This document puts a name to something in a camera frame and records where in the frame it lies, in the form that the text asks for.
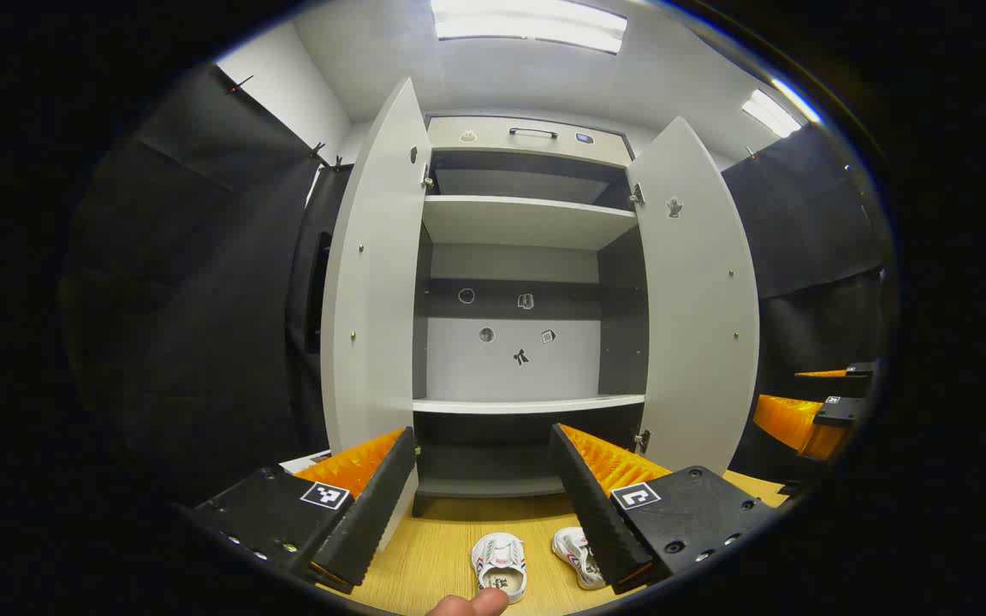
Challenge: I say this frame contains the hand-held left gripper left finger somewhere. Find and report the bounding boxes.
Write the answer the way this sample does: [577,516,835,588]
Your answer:
[175,426,419,595]

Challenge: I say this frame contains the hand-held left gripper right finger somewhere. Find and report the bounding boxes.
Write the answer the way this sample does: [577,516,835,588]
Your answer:
[549,423,781,595]

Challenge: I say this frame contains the white shoe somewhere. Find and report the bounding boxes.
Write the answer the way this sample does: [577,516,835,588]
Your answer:
[471,532,528,604]
[551,526,607,591]

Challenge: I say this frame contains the small ceiling light panel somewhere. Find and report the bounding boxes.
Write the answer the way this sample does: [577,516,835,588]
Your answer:
[741,86,806,138]

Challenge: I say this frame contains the grey shoe cabinet door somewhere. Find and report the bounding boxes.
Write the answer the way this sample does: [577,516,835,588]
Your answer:
[626,115,761,476]
[319,77,434,553]

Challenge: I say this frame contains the black backdrop cloth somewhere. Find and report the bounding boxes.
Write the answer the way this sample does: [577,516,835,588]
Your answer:
[61,60,888,506]

